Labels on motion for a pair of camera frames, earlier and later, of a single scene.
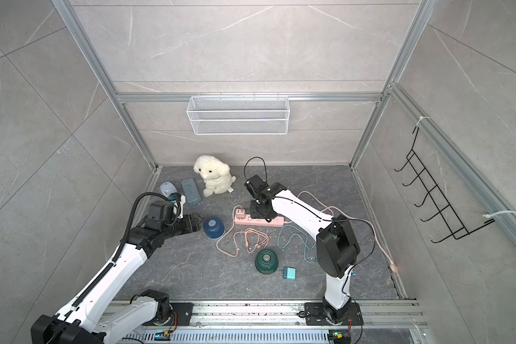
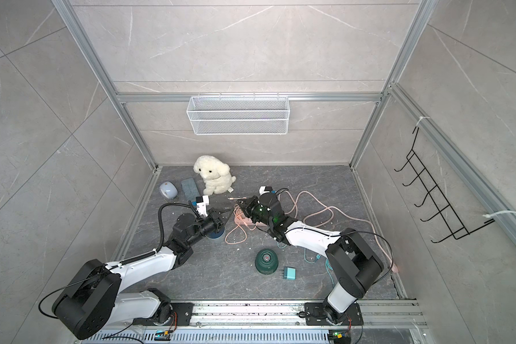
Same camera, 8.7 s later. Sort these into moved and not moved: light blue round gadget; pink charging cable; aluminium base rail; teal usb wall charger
Moved: pink charging cable
Not moved: aluminium base rail; teal usb wall charger; light blue round gadget
